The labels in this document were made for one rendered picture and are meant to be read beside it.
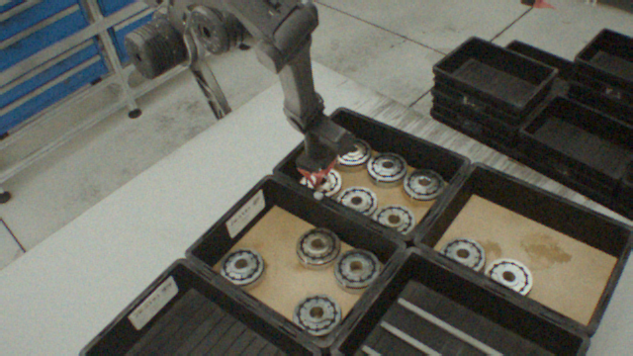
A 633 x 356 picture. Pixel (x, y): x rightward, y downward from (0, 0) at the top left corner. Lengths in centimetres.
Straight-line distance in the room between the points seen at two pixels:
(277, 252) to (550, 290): 62
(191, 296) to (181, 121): 191
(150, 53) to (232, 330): 104
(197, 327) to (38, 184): 200
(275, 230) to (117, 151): 183
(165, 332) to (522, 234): 85
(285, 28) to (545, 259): 81
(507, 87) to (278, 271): 138
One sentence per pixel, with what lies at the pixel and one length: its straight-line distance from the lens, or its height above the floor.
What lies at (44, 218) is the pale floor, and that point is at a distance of 293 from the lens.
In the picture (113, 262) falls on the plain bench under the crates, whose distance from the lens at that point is 162.
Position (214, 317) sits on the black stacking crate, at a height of 83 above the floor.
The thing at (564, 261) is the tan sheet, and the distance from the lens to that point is 135.
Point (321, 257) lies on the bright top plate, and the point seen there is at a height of 86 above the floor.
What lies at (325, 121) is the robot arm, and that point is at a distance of 122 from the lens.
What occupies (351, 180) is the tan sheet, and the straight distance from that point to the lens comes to 146.
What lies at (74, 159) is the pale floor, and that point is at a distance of 316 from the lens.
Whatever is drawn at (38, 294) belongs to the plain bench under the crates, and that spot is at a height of 70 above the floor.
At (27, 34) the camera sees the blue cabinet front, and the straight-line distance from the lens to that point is 285.
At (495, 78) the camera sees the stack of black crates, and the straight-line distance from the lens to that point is 239.
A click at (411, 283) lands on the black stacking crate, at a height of 83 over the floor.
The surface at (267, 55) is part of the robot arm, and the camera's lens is 83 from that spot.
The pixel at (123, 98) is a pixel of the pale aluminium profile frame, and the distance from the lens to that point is 319.
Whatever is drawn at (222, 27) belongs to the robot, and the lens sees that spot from 148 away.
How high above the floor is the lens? 189
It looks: 46 degrees down
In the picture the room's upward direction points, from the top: 8 degrees counter-clockwise
